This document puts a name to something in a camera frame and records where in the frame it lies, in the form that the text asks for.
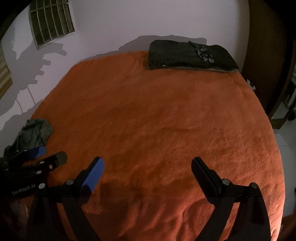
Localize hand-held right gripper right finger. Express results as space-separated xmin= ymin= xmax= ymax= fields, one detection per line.
xmin=191 ymin=156 xmax=271 ymax=241

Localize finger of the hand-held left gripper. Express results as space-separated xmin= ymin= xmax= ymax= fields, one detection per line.
xmin=3 ymin=146 xmax=47 ymax=168
xmin=21 ymin=151 xmax=68 ymax=189

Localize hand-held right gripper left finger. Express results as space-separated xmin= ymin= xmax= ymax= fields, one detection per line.
xmin=26 ymin=156 xmax=105 ymax=241

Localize black patterned garment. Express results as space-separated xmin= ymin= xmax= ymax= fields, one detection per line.
xmin=188 ymin=40 xmax=239 ymax=71

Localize orange fleece blanket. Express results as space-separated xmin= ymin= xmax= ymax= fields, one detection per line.
xmin=16 ymin=50 xmax=285 ymax=241

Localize barred window vent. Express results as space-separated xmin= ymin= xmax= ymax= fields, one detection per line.
xmin=28 ymin=0 xmax=75 ymax=50

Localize dark wooden door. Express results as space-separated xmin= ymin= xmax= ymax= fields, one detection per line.
xmin=240 ymin=0 xmax=296 ymax=116

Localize wooden window frame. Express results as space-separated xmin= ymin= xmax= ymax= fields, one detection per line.
xmin=0 ymin=44 xmax=12 ymax=99

